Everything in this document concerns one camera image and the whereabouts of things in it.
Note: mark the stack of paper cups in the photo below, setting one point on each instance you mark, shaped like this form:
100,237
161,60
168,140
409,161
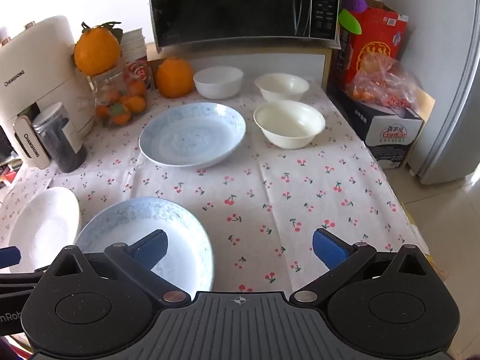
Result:
134,45

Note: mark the grey refrigerator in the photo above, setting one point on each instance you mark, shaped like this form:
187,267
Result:
450,120

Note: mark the large orange with leaves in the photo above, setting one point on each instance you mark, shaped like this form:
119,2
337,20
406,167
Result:
95,52

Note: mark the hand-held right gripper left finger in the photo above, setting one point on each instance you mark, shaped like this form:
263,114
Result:
150,249

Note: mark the large cream bowl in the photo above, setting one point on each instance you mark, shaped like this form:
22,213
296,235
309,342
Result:
288,123

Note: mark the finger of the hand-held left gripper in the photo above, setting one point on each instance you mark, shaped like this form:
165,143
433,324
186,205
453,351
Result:
9,257
20,275

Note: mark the green plastic toy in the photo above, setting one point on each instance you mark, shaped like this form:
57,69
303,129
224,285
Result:
348,20

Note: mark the black microwave oven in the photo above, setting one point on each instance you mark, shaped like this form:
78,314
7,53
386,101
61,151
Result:
225,3

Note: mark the dark blue carton box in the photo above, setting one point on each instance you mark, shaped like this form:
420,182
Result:
390,135

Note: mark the dark jar with metal lid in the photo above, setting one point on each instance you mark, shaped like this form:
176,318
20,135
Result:
60,142

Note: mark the blue patterned plate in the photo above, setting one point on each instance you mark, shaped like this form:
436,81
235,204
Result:
191,135
176,232

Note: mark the white kitchen appliance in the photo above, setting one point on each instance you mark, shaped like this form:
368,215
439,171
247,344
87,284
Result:
37,63

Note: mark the cherry print tablecloth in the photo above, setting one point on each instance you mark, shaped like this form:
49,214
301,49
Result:
281,195

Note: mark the purple toy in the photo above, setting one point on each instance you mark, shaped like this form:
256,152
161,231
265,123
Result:
354,3

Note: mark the white plate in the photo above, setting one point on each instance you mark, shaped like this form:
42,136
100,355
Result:
45,225

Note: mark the plastic bag of oranges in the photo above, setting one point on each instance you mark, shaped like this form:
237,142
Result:
378,82

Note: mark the white bowl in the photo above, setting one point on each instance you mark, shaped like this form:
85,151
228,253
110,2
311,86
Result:
217,82

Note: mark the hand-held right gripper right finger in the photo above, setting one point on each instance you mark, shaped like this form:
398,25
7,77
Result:
330,249

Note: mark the pile of small oranges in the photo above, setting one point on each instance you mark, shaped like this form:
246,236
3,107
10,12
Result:
129,105

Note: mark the colourful papers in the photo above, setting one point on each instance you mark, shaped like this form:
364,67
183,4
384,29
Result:
9,174

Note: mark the red labelled cup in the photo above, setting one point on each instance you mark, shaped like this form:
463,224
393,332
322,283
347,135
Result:
140,73

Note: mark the red carton box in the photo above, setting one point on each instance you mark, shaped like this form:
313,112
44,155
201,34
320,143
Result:
378,33

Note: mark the clear glass jar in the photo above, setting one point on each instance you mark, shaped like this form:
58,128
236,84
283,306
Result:
103,86

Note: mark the small cream bowl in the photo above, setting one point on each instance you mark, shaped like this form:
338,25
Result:
281,86

